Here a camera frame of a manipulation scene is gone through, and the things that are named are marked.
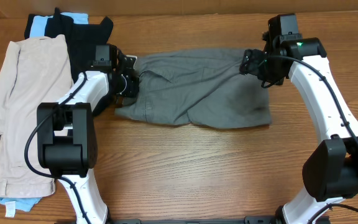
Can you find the grey shorts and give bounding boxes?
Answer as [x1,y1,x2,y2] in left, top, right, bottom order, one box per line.
[114,49,272,129]

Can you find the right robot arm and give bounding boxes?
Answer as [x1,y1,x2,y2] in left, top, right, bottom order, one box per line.
[239,14,358,224]

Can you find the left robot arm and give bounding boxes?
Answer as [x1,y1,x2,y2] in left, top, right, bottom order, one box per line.
[25,44,139,223]

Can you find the black garment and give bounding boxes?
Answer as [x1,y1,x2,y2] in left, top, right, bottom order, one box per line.
[24,7,115,118]

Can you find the beige shorts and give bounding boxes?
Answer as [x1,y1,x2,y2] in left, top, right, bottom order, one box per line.
[0,34,73,198]

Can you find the light blue garment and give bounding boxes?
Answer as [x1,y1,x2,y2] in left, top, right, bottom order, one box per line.
[0,12,89,218]

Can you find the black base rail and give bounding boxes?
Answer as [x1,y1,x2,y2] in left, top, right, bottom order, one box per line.
[108,216,285,224]

